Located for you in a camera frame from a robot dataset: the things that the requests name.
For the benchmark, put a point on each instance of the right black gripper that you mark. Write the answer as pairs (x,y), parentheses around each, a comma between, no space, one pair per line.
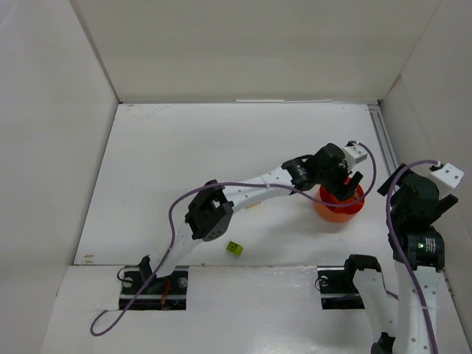
(411,197)

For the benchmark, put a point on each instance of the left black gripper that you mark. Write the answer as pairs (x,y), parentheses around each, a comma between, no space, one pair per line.
(344,183)

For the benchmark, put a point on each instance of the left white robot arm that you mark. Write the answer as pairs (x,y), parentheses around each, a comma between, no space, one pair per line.
(213,205)

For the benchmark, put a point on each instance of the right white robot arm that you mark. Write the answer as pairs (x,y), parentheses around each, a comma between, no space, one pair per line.
(405,323)

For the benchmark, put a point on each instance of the orange round divided container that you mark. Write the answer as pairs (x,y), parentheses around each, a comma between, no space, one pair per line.
(340,211)

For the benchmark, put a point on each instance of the lime green lego near front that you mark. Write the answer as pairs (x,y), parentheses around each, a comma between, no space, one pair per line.
(234,249)

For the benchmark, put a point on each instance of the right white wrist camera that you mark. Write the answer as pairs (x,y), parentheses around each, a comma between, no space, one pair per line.
(447,175)

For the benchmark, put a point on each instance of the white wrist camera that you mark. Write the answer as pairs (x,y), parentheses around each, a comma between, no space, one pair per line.
(447,175)
(354,154)

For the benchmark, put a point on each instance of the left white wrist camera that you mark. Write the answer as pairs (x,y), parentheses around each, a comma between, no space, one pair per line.
(354,154)

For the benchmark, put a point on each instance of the aluminium rail on right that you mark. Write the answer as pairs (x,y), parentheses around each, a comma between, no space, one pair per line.
(384,141)

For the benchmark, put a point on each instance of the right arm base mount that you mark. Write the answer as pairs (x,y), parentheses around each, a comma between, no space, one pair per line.
(336,291)

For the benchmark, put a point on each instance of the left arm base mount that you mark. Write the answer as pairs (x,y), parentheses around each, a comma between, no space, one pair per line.
(168,293)

